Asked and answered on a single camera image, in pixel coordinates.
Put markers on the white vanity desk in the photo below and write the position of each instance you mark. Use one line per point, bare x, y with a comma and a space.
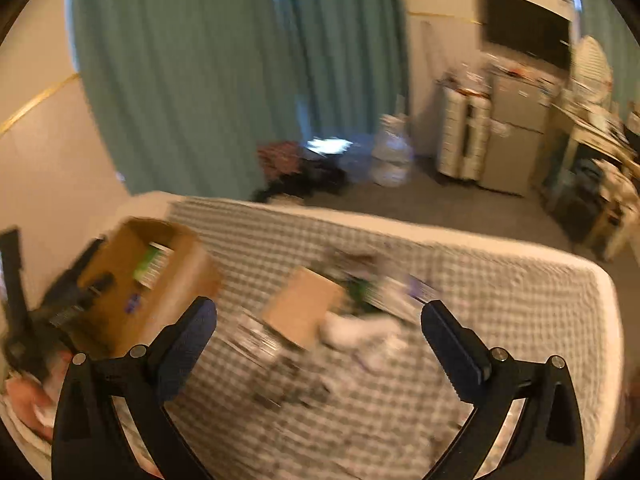
588, 181

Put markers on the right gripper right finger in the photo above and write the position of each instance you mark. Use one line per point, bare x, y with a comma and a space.
547, 441

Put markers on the clear bag of cotton pads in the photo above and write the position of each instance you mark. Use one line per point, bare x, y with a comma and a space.
399, 293

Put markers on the white suitcase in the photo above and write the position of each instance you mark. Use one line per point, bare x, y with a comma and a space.
463, 137

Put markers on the oval vanity mirror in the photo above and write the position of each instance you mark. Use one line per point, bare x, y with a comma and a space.
591, 76

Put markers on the green white medicine box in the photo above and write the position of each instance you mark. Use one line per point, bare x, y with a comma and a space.
153, 263

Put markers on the grey checkered bed sheet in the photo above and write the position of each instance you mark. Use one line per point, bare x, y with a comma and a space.
323, 419

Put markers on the large water jug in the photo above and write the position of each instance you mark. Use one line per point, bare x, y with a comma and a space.
392, 153

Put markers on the silver blister pack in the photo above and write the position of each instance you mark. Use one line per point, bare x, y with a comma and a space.
254, 340

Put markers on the white plastic bottle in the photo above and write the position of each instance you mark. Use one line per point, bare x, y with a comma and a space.
348, 332

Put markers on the tan medicine box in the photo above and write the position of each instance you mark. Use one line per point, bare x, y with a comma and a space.
297, 311

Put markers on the black wall television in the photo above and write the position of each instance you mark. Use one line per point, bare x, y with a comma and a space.
525, 27

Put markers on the teal curtain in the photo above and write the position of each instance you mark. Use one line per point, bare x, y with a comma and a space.
186, 92

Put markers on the white purple cream tube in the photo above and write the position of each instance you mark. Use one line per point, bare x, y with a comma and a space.
374, 358

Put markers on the grey mini fridge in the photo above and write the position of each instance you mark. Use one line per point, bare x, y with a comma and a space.
518, 116

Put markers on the brown cardboard box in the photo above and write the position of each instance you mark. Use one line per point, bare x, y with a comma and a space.
129, 314

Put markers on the floral patterned bag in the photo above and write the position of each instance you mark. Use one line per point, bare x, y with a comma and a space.
279, 159

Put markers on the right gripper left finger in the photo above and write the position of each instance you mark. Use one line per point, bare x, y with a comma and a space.
88, 439

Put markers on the green snack wrapper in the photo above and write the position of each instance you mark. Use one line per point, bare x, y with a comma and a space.
358, 290

